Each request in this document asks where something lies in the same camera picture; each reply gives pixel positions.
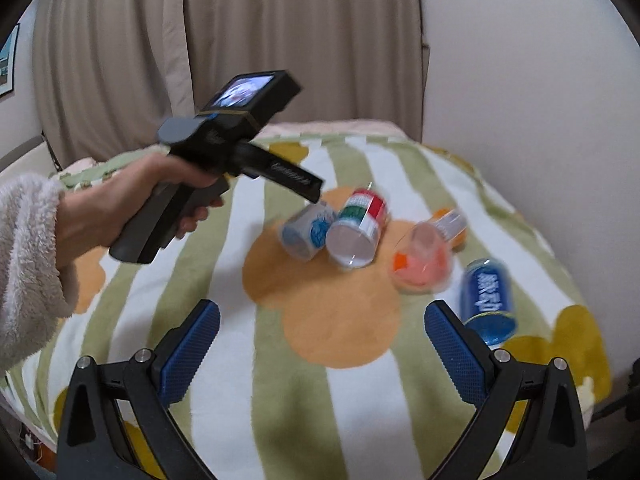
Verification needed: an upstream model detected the white blue label cup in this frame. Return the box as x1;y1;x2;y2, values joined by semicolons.
279;200;336;262

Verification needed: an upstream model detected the red green label cup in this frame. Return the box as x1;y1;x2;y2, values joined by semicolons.
326;182;390;269

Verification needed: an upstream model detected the blue translucent cup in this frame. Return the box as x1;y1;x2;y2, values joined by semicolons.
460;258;518;347

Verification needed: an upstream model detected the orange translucent cup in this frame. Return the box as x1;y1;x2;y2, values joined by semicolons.
390;208;468;294

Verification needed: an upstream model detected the person's left hand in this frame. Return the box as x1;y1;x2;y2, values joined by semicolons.
55;153;216;270

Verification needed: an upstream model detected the beige curtain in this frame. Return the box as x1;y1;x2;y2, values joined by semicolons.
32;0;426;165

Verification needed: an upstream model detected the white fluffy left sleeve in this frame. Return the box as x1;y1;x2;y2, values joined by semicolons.
1;174;78;372

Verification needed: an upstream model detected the green striped floral blanket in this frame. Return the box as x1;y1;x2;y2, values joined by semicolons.
1;134;612;479

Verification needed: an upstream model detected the framed wall picture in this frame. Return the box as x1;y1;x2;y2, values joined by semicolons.
0;24;20;96

